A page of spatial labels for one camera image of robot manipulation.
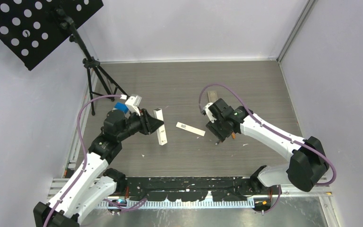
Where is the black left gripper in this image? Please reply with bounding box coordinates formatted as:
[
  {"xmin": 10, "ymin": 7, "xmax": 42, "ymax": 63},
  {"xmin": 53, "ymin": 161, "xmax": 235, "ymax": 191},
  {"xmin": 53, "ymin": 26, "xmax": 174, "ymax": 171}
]
[{"xmin": 117, "ymin": 107, "xmax": 163, "ymax": 141}]

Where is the white slim remote control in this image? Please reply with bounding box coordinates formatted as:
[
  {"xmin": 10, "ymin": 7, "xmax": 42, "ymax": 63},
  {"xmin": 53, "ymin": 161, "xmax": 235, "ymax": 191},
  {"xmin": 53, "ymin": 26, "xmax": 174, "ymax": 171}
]
[{"xmin": 153, "ymin": 108, "xmax": 167, "ymax": 146}]

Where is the white remote back cover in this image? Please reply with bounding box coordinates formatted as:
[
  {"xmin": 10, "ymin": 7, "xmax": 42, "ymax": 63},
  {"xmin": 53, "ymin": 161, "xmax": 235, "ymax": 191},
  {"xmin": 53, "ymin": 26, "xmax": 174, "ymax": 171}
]
[{"xmin": 176, "ymin": 122, "xmax": 206, "ymax": 137}]

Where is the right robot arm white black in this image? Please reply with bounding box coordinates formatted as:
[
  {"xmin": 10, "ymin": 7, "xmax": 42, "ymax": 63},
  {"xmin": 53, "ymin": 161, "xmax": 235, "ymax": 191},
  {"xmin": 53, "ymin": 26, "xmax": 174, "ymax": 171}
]
[{"xmin": 201, "ymin": 98, "xmax": 330, "ymax": 194}]

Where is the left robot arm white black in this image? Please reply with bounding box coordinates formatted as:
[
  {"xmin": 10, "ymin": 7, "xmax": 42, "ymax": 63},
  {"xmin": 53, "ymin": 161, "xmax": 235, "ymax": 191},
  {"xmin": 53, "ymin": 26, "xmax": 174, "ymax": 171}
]
[{"xmin": 33, "ymin": 109, "xmax": 164, "ymax": 227}]

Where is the blue toy brick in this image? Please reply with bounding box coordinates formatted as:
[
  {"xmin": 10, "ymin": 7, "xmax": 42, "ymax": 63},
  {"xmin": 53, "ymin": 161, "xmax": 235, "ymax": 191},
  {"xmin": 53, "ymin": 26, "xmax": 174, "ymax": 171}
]
[{"xmin": 113, "ymin": 102, "xmax": 129, "ymax": 114}]

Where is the black perforated music stand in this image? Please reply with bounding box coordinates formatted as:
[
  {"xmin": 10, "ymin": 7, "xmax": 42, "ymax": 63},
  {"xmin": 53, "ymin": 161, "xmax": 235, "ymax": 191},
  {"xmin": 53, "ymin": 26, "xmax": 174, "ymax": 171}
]
[{"xmin": 0, "ymin": 0, "xmax": 128, "ymax": 101}]

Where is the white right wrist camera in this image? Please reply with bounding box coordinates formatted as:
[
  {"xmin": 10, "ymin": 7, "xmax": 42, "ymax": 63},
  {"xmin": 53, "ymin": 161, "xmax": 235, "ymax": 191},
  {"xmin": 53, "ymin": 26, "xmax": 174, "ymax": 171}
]
[{"xmin": 201, "ymin": 102, "xmax": 216, "ymax": 123}]

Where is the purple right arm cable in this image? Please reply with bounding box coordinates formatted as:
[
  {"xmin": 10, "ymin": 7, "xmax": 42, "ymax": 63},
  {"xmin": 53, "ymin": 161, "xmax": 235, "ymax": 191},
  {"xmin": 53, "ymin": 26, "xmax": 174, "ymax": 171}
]
[{"xmin": 198, "ymin": 83, "xmax": 337, "ymax": 187}]

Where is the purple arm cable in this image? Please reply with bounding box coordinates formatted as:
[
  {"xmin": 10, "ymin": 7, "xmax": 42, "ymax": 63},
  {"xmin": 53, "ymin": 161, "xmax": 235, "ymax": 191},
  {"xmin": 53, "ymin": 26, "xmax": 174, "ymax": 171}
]
[
  {"xmin": 198, "ymin": 83, "xmax": 337, "ymax": 187},
  {"xmin": 42, "ymin": 94, "xmax": 128, "ymax": 227}
]

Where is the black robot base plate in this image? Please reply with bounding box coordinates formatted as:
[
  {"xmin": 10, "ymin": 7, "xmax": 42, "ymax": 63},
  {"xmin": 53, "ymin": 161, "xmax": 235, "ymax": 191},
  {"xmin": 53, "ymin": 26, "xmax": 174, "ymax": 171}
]
[{"xmin": 96, "ymin": 176, "xmax": 283, "ymax": 203}]

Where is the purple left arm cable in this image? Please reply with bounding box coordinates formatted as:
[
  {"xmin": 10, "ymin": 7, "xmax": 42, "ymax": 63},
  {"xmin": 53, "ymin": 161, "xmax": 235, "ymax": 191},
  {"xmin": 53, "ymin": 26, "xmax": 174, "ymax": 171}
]
[{"xmin": 42, "ymin": 94, "xmax": 128, "ymax": 227}]

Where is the aluminium rail frame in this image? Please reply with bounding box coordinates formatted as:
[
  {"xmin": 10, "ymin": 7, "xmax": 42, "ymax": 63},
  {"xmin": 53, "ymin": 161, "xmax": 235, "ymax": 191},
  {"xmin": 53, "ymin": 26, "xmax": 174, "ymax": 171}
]
[{"xmin": 50, "ymin": 179, "xmax": 332, "ymax": 212}]

